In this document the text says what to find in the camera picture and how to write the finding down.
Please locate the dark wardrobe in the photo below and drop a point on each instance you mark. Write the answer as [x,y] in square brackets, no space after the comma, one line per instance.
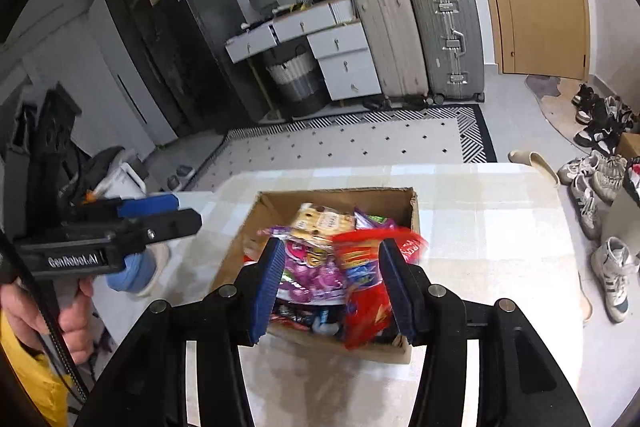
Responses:
[135,37]

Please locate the patterned black white rug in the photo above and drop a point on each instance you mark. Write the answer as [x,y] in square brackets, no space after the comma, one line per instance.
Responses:
[350,142]

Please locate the silver suitcase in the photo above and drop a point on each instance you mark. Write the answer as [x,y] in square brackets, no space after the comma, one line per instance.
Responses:
[447,42]

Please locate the white wardrobe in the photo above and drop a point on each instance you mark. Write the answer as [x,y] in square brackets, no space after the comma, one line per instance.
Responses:
[100,82]

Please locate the white high-top sneaker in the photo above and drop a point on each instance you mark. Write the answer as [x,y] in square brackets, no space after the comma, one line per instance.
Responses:
[615,277]

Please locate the red blue snack packet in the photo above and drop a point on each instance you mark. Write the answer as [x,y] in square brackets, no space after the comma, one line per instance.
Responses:
[365,307]

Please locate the grey beige door mat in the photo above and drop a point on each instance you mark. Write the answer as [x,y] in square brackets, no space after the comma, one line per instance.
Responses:
[555,112]

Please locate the white drawer desk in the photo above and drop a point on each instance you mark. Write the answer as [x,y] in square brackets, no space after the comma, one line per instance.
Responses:
[345,57]

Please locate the purple green snack packet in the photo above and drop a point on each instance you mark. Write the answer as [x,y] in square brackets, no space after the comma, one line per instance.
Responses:
[372,221]

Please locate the dark grey bag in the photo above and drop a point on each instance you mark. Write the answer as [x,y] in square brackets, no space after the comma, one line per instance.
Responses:
[102,164]

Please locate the colourful wrapper trash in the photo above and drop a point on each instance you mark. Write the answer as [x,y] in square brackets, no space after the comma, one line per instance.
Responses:
[632,182]

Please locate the woven laundry basket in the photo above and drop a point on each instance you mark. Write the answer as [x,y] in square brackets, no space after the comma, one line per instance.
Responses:
[297,82]

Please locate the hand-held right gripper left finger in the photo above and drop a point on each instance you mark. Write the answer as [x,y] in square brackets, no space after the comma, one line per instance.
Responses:
[267,292]

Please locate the brown cardboard box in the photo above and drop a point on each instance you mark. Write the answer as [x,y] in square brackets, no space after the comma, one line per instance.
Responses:
[265,212]

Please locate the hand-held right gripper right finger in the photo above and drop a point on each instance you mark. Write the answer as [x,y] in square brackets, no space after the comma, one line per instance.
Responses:
[397,292]

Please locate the beige cracker packet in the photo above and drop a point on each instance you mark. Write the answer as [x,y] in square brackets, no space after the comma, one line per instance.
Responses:
[322,222]

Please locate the beige slipper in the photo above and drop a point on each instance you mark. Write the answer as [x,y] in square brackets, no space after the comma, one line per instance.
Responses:
[535,164]
[585,297]

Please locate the small white appliance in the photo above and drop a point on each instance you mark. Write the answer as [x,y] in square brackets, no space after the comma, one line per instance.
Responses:
[122,182]

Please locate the black white sneakers pile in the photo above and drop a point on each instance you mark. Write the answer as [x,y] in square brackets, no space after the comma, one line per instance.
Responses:
[600,122]

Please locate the small cardboard carton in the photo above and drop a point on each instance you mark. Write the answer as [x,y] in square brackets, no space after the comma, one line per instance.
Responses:
[630,144]

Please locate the white trash bin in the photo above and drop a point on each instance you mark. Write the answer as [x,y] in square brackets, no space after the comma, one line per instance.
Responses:
[622,222]

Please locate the person's left forearm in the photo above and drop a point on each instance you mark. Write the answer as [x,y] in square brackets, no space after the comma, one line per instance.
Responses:
[25,382]

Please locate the black fridge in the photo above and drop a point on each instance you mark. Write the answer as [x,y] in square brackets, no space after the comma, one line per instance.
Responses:
[210,57]

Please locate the beige suitcase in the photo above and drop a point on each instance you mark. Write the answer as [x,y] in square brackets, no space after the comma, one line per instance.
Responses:
[392,42]

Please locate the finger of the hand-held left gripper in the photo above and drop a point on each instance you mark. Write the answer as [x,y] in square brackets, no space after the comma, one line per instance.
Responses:
[170,224]
[150,207]

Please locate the grey white low sneaker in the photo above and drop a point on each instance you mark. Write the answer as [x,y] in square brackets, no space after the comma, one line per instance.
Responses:
[577,169]
[610,179]
[586,207]

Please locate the person's left hand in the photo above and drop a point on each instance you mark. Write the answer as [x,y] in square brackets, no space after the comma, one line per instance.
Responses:
[75,332]

